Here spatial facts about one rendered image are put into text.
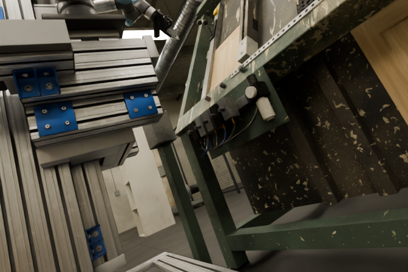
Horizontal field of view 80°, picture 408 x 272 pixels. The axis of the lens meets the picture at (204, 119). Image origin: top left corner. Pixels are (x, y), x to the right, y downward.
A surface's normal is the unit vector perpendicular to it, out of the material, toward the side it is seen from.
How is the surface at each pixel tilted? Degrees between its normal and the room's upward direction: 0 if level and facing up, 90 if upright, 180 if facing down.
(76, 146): 90
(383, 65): 90
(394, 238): 90
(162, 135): 90
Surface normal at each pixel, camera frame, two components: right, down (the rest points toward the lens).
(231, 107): 0.54, -0.41
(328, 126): -0.76, 0.13
